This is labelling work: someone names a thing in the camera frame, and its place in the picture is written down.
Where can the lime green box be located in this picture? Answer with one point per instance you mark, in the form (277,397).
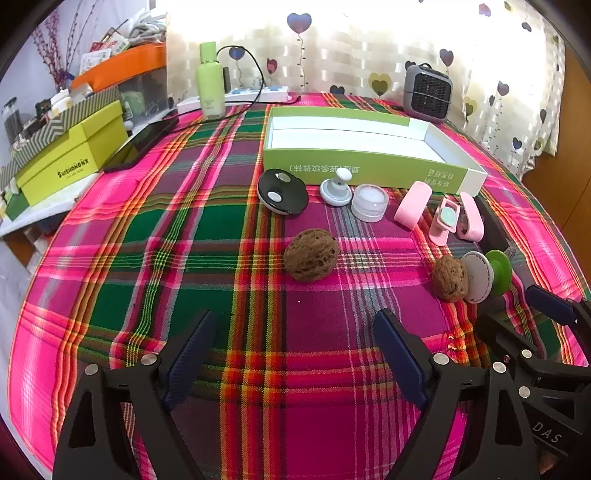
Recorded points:
(69,159)

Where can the grey mini heater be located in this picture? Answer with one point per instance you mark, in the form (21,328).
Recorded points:
(427,94)

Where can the chevron patterned box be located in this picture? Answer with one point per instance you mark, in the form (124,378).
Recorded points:
(69,117)

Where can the orange lidded storage bin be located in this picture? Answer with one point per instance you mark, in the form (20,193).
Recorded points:
(122,64)

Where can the pink green plaid tablecloth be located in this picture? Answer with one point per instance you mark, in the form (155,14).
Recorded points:
(184,277)

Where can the green and white cardboard box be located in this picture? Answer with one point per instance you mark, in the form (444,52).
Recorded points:
(323,159)

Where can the heart print curtain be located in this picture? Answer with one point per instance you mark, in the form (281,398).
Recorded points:
(351,41)

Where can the large brown walnut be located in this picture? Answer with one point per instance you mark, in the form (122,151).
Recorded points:
(310,254)

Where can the black flashlight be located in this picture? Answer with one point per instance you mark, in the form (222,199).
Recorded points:
(491,221)

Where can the light green lotion bottle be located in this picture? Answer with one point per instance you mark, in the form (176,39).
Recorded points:
(210,87)

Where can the dark glass jar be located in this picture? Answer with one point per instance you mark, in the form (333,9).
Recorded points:
(11,117)

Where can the red branch decoration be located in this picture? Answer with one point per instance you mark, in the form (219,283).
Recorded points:
(53,41)

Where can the wooden cabinet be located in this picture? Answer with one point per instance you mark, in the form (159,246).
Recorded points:
(561,173)

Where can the black disc with white buttons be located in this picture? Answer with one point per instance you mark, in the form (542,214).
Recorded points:
(284,194)

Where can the black charger plug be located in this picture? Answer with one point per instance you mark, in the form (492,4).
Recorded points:
(226,78)

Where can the white knob stopper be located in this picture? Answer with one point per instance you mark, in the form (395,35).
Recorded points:
(336,191)

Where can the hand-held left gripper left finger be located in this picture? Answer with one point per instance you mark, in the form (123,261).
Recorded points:
(191,357)

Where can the black smartphone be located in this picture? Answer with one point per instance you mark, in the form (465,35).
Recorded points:
(141,143)

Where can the white and green spool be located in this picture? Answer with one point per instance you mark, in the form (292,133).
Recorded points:
(480,277)

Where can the pink clip with mint pad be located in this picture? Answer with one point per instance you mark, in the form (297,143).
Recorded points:
(444,221)

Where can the clear round jar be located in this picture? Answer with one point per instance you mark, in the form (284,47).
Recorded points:
(369,203)

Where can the stack of paper packets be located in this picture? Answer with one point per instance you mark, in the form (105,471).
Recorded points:
(99,53)

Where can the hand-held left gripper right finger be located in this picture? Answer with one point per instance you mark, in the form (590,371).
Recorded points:
(399,355)

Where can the small brown walnut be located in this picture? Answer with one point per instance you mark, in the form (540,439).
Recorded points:
(449,279)

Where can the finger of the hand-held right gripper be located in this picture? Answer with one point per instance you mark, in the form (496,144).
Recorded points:
(551,307)
(535,364)

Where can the white power strip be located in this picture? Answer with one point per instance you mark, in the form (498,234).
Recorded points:
(258,94)

